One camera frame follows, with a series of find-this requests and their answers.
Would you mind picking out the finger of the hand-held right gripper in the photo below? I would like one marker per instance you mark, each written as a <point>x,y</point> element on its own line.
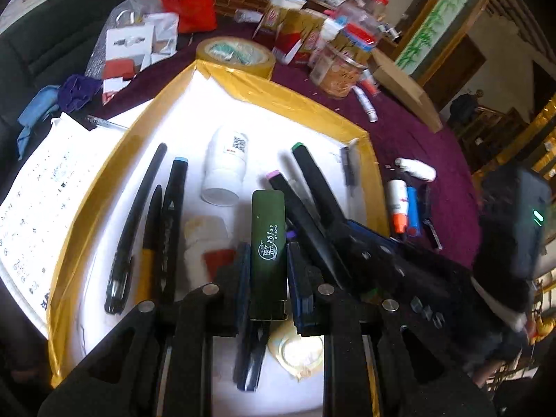
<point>369,231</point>
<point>360,265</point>

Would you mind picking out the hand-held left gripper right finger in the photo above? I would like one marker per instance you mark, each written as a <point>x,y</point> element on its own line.
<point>302,286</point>

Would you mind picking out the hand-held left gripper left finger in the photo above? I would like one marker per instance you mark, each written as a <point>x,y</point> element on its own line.
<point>243,286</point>

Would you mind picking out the pale yellow cartoon box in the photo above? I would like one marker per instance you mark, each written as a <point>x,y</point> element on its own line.
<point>299,352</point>

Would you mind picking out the dark green lighter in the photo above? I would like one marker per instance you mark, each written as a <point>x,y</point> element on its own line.
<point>267,226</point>

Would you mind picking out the black marker green tip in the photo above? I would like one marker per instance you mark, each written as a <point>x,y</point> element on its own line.
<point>315,178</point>

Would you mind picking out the black pen blue tip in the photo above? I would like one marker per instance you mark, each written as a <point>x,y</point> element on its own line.
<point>249,365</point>

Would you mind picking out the black marker light blue tip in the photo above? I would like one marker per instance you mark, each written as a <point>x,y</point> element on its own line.
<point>173,217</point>

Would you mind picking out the yellow and black pen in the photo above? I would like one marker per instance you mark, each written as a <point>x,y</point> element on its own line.
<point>150,243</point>

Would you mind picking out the black pen clear tip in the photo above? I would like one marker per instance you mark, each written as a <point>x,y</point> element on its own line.
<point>137,217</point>

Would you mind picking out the yellow-edged white tray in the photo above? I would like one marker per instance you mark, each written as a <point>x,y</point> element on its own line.
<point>195,108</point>

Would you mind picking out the person's right forearm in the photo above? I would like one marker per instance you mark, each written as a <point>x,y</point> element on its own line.
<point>486,369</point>

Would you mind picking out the small red block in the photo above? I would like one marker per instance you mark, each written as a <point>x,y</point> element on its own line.
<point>219,263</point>

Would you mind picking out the white bottle orange cap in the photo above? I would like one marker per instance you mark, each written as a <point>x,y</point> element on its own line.
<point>397,202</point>

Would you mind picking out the black marker purple tip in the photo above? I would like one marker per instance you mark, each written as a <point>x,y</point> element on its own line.
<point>292,236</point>

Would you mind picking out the black marker grey tip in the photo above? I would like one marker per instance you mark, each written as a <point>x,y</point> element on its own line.
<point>432,221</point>

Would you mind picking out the thin black pen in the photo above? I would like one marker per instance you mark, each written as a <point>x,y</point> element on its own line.
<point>349,165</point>

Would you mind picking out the white spray bottle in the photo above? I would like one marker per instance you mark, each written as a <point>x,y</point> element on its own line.
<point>417,169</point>

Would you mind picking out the yellow red figure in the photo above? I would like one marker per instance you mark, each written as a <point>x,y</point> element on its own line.
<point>543,328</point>

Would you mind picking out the white plastic bottle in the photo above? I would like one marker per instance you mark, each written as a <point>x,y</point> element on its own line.
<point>226,165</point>

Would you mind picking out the small white tube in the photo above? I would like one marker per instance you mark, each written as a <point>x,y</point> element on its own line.
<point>365,104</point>

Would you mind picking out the brown cardboard box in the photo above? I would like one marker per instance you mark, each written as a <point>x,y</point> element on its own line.
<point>408,91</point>

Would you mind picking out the clear jar brown label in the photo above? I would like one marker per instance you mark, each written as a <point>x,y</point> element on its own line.
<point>341,74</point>

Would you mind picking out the brown wooden door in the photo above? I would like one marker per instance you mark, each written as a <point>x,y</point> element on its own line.
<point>462,69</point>

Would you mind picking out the red gold cigarette box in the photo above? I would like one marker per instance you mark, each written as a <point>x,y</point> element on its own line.
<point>289,47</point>
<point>269,19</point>

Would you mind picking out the clear ballpoint pen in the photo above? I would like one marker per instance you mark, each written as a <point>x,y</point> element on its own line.
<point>106,122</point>

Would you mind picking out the green bamboo painting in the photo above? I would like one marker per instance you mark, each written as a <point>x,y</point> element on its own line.
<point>430,21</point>

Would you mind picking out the yellow tape roll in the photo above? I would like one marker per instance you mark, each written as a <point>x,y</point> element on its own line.
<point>236,58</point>

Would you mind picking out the printed white paper sheet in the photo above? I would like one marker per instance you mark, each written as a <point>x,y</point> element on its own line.
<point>39,191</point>

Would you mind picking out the purple cloth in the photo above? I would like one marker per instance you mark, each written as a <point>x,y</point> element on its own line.
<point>78,91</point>

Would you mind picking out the white card box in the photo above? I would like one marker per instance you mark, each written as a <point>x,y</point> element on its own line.
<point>128,45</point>

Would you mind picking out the blue cloth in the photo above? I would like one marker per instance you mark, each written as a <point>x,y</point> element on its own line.
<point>37,113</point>

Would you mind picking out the red plastic bag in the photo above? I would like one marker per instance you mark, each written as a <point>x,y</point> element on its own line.
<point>191,2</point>

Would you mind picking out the clear plastic bag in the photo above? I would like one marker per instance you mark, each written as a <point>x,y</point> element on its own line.
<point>117,4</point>

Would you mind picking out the black sofa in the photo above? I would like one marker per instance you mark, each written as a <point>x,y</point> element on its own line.
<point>43,43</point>

